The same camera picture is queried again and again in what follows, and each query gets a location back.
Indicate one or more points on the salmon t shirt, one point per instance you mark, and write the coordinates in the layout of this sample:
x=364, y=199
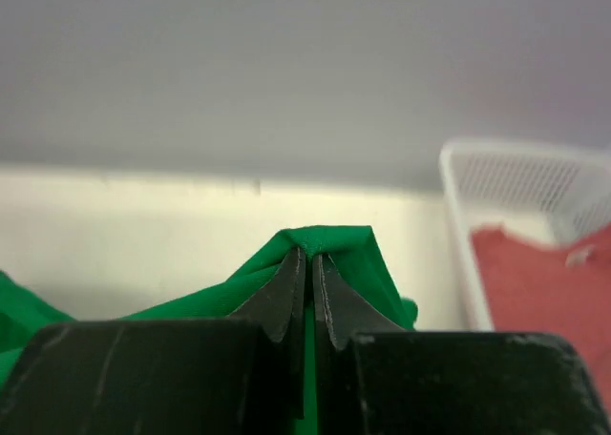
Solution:
x=565, y=291

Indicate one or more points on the white plastic basket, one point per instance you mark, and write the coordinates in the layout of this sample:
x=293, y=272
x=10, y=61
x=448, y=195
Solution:
x=554, y=195

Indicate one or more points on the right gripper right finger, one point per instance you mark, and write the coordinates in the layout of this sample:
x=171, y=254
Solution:
x=375, y=377

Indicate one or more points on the green t shirt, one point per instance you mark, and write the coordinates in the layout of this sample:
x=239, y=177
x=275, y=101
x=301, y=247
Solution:
x=352, y=249

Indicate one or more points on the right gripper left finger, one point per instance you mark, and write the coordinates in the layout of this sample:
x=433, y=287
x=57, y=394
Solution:
x=238, y=374

